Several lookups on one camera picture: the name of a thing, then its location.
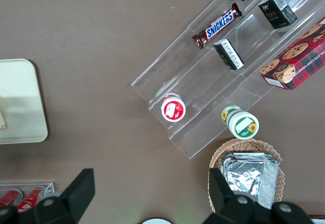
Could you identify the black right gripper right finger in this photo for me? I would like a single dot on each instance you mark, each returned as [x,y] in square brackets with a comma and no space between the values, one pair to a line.
[222,196]

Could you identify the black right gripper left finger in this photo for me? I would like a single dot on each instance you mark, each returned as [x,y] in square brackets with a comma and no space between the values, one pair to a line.
[73,196]

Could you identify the beige sandwich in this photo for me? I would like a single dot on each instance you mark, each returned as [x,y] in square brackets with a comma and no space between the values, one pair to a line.
[2,122]

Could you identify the foil-wrapped sandwich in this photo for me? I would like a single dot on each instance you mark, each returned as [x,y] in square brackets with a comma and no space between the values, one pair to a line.
[246,175]

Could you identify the woven wicker basket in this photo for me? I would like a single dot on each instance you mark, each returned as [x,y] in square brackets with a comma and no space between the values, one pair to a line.
[218,153]

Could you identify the cream plastic tray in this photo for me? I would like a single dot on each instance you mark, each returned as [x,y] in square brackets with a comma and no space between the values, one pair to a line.
[23,87]

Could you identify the clear acrylic box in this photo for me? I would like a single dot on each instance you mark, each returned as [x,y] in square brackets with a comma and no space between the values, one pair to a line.
[49,187]

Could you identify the red soda can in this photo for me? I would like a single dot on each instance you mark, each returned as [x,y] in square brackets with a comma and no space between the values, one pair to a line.
[10,197]
[29,199]

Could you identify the white round object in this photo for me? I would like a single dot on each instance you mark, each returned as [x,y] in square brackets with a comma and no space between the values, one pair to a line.
[156,221]

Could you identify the green-lid sunflower cup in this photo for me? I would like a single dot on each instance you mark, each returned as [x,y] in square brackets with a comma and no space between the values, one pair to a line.
[243,126]

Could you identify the red-lid yogurt cup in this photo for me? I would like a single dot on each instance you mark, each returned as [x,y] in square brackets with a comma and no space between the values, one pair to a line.
[173,109]

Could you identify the clear acrylic stepped shelf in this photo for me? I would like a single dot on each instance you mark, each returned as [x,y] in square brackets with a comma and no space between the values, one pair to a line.
[203,87]

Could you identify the black box with white label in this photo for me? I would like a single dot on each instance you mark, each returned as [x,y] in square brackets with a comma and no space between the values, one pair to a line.
[229,53]

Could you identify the red chocolate chip cookie box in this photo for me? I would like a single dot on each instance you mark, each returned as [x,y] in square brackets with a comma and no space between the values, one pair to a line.
[299,59]

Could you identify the black box with gold print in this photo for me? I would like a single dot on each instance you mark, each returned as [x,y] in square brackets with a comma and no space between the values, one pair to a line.
[276,13]

